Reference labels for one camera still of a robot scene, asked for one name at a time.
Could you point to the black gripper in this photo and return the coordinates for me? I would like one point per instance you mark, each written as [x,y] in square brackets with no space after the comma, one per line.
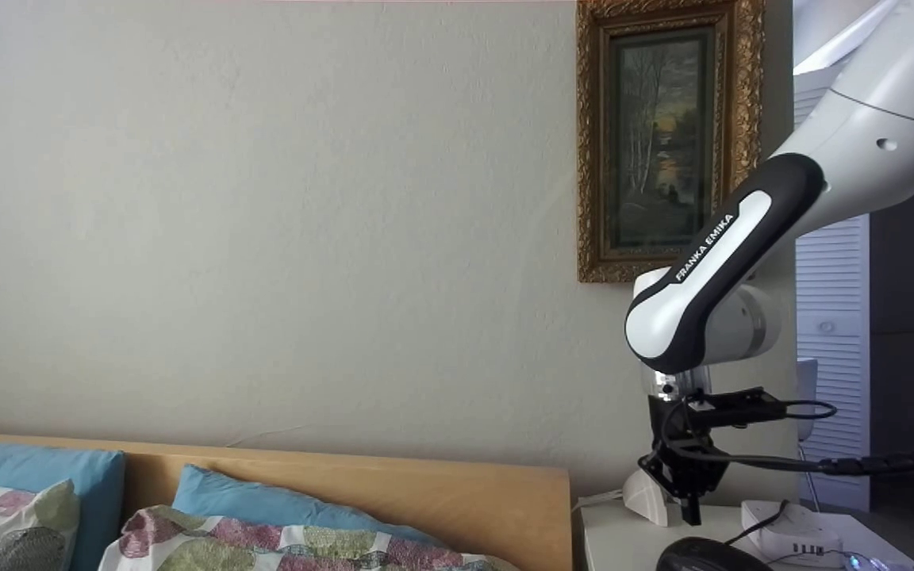
[679,428]

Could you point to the black rounded button device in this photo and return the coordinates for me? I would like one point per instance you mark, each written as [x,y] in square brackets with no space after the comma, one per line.
[713,556]

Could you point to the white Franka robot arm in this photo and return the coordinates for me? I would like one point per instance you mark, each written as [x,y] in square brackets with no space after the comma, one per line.
[879,116]

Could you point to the white cone-shaped object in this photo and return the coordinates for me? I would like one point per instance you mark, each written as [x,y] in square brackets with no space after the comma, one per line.
[649,496]

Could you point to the white nightstand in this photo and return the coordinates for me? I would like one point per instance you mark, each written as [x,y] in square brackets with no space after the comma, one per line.
[626,540]

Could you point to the flat white box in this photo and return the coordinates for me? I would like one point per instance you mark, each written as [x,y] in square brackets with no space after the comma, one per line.
[840,535]

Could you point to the wooden headboard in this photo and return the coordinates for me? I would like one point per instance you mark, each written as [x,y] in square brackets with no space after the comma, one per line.
[425,493]

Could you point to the gold framed painting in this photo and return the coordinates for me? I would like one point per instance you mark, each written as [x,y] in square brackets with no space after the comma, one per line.
[665,136]

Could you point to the blue pillow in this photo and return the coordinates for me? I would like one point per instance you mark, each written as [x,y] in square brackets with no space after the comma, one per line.
[286,502]
[32,471]

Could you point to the floral bedspread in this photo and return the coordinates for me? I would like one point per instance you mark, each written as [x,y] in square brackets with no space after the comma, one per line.
[267,546]

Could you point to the floral patterned pillow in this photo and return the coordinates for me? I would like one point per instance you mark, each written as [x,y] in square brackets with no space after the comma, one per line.
[14,526]

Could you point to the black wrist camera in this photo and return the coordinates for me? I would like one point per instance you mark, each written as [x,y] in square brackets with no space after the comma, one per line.
[744,405]

